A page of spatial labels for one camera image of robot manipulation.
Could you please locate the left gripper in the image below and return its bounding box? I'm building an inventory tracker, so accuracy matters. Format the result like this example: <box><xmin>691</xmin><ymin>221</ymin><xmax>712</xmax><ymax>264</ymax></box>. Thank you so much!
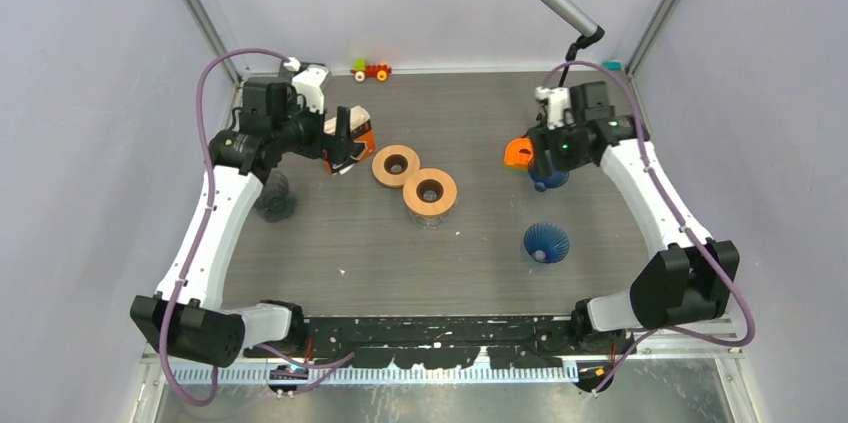
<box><xmin>273</xmin><ymin>92</ymin><xmax>355</xmax><ymax>165</ymax></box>

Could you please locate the orange coffee filter box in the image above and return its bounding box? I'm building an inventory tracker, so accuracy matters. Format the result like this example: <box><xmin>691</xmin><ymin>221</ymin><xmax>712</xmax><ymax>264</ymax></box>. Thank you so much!
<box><xmin>321</xmin><ymin>106</ymin><xmax>376</xmax><ymax>175</ymax></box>

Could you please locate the blue glass dripper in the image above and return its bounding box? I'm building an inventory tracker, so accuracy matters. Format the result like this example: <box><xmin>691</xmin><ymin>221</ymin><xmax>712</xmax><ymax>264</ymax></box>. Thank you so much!
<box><xmin>523</xmin><ymin>222</ymin><xmax>571</xmax><ymax>264</ymax></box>
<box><xmin>527</xmin><ymin>166</ymin><xmax>570</xmax><ymax>192</ymax></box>

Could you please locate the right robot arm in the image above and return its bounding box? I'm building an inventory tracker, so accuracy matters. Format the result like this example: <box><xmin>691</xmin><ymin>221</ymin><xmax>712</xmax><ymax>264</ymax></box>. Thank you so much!
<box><xmin>528</xmin><ymin>116</ymin><xmax>740</xmax><ymax>354</ymax></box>

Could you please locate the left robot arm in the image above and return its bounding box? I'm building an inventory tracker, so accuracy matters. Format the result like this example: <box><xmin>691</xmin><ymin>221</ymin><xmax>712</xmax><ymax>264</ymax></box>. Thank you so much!
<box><xmin>130</xmin><ymin>107</ymin><xmax>355</xmax><ymax>368</ymax></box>

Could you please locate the dark smoky glass dripper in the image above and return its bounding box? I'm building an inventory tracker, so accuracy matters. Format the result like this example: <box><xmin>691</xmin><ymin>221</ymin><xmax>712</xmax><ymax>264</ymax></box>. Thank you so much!
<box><xmin>254</xmin><ymin>171</ymin><xmax>296</xmax><ymax>223</ymax></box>

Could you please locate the clear glass dripper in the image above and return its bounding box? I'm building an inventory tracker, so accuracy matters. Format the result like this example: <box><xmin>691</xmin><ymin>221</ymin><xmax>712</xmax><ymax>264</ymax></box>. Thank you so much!
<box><xmin>412</xmin><ymin>212</ymin><xmax>449</xmax><ymax>230</ymax></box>

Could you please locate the orange plastic holder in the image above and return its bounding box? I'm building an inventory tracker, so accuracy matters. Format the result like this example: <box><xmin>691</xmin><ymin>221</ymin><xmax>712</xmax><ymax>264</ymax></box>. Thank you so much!
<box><xmin>502</xmin><ymin>137</ymin><xmax>534</xmax><ymax>170</ymax></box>

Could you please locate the red toy car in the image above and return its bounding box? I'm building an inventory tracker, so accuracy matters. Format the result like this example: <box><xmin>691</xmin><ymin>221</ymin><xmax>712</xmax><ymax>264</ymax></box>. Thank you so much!
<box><xmin>350</xmin><ymin>58</ymin><xmax>392</xmax><ymax>82</ymax></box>

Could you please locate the teal small block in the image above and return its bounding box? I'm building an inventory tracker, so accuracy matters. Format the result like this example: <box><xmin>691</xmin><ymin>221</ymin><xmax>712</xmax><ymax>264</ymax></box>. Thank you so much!
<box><xmin>602</xmin><ymin>61</ymin><xmax>623</xmax><ymax>71</ymax></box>

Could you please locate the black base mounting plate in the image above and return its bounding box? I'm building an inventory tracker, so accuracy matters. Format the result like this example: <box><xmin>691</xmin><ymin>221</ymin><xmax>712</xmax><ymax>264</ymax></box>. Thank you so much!
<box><xmin>269</xmin><ymin>315</ymin><xmax>633</xmax><ymax>370</ymax></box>

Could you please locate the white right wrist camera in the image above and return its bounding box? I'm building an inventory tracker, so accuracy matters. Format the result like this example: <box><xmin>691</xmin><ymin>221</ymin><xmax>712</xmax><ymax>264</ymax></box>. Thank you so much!
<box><xmin>534</xmin><ymin>86</ymin><xmax>574</xmax><ymax>130</ymax></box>

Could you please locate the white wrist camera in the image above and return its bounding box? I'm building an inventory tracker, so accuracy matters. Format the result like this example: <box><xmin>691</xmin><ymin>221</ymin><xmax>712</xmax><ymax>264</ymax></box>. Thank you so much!
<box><xmin>534</xmin><ymin>86</ymin><xmax>574</xmax><ymax>130</ymax></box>
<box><xmin>282</xmin><ymin>58</ymin><xmax>331</xmax><ymax>115</ymax></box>

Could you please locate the wooden ring dripper stand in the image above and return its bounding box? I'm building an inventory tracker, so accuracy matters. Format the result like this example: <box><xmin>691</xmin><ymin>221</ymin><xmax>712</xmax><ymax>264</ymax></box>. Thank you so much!
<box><xmin>372</xmin><ymin>144</ymin><xmax>421</xmax><ymax>188</ymax></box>

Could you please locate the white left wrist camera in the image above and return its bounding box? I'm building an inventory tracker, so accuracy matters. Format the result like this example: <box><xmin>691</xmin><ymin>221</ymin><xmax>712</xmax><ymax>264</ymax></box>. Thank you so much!
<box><xmin>282</xmin><ymin>58</ymin><xmax>331</xmax><ymax>115</ymax></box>

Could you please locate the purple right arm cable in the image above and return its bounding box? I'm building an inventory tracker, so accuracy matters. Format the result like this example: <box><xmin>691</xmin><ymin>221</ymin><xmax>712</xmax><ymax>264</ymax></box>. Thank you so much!
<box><xmin>539</xmin><ymin>60</ymin><xmax>758</xmax><ymax>396</ymax></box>

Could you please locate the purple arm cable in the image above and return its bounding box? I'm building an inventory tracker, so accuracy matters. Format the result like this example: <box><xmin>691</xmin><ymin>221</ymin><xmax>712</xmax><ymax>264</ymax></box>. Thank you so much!
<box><xmin>539</xmin><ymin>60</ymin><xmax>758</xmax><ymax>396</ymax></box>
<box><xmin>156</xmin><ymin>47</ymin><xmax>356</xmax><ymax>408</ymax></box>

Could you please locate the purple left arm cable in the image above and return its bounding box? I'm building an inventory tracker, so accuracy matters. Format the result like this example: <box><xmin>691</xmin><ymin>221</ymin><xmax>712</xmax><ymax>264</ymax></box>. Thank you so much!
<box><xmin>156</xmin><ymin>47</ymin><xmax>356</xmax><ymax>408</ymax></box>

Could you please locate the aluminium frame rail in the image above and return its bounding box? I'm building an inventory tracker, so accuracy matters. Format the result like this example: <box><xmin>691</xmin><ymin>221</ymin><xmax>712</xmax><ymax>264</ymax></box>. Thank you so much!
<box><xmin>150</xmin><ymin>0</ymin><xmax>241</xmax><ymax>87</ymax></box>

